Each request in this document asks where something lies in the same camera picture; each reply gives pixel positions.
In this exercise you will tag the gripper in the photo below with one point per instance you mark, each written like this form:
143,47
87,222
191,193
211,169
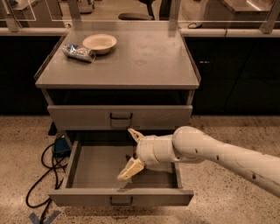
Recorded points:
144,150

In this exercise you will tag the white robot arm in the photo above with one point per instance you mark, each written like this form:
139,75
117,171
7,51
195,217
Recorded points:
190,145

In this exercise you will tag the open grey lower drawer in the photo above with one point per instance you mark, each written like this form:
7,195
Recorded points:
91,180

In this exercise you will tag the grey drawer cabinet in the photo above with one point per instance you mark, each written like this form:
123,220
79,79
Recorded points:
149,65

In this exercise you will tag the closed grey upper drawer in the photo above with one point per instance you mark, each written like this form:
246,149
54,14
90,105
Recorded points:
119,117

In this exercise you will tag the crushed blue silver can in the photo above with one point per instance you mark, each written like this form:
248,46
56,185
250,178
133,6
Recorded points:
79,52

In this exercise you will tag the blue power box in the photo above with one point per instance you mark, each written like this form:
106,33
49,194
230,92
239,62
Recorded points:
61,148

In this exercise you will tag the white bowl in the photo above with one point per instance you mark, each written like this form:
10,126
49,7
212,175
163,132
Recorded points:
100,43

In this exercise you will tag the black office chair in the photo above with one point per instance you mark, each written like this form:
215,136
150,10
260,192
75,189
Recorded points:
139,16

